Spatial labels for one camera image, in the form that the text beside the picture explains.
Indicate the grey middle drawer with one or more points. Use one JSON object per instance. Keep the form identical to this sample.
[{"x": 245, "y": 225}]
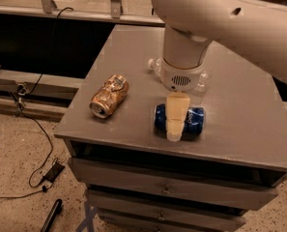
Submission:
[{"x": 162, "y": 212}]

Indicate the grey upper drawer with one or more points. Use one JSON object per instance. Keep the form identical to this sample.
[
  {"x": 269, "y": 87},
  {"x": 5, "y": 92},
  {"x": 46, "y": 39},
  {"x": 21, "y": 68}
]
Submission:
[{"x": 222, "y": 193}]

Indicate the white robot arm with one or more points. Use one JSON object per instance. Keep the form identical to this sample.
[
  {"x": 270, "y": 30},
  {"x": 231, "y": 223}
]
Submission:
[{"x": 254, "y": 29}]

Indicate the black power adapter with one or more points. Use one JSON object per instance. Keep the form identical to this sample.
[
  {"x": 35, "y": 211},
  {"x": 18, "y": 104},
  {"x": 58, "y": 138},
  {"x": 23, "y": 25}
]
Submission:
[{"x": 53, "y": 172}]

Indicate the grey drawer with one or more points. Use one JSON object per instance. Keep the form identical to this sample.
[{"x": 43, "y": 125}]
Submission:
[
  {"x": 162, "y": 212},
  {"x": 145, "y": 223},
  {"x": 222, "y": 193}
]

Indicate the clear plastic water bottle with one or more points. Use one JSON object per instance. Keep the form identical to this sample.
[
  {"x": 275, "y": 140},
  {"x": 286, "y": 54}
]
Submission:
[{"x": 155, "y": 65}]

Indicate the crushed gold soda can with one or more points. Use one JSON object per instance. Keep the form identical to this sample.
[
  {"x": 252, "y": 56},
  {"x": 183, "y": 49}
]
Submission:
[{"x": 109, "y": 96}]

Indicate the metal rail bracket middle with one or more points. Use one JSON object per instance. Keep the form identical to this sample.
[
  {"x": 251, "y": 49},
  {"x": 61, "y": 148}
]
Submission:
[{"x": 116, "y": 8}]

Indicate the black bar on floor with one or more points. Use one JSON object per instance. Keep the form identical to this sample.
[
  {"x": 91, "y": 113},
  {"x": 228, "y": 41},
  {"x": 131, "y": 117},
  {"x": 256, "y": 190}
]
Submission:
[{"x": 55, "y": 210}]

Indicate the grey drawer cabinet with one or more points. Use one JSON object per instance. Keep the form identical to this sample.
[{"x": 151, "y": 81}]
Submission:
[{"x": 244, "y": 139}]

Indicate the grey lower drawer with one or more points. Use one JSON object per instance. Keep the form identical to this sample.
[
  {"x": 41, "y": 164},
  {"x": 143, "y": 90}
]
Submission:
[{"x": 145, "y": 223}]

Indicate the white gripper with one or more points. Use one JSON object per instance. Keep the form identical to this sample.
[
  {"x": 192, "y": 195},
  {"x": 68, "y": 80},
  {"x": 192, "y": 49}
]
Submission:
[{"x": 181, "y": 77}]

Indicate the blue pepsi can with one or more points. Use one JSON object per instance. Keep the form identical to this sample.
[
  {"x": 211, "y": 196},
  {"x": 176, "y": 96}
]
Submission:
[{"x": 193, "y": 124}]

